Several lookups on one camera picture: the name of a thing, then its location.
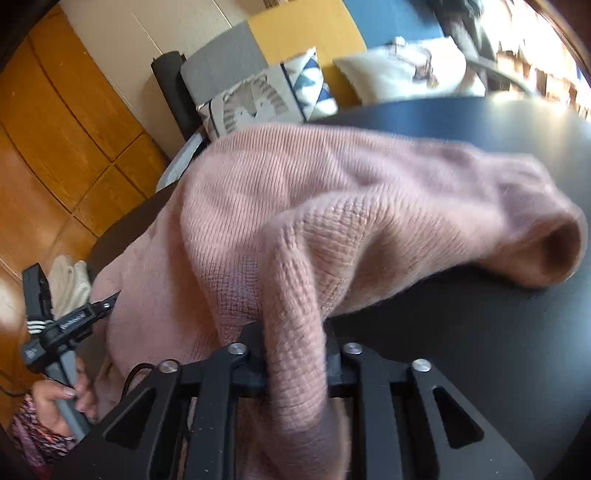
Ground grey yellow blue sofa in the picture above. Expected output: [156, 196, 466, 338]
[180, 0, 444, 108]

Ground pink knitted sweater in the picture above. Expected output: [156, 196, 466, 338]
[91, 124, 588, 479]

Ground patterned knit sleeve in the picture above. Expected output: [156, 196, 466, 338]
[9, 394, 76, 477]

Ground black office chair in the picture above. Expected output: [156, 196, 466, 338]
[428, 0, 539, 97]

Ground cream folded cloth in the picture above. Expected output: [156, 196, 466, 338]
[48, 255, 91, 320]

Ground cream deer print cushion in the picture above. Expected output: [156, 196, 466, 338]
[334, 37, 486, 106]

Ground person's left hand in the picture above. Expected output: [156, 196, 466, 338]
[30, 357, 99, 438]

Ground cat print cushion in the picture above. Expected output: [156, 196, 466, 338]
[197, 46, 341, 142]

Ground black rolled mat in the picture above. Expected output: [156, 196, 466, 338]
[151, 51, 202, 140]

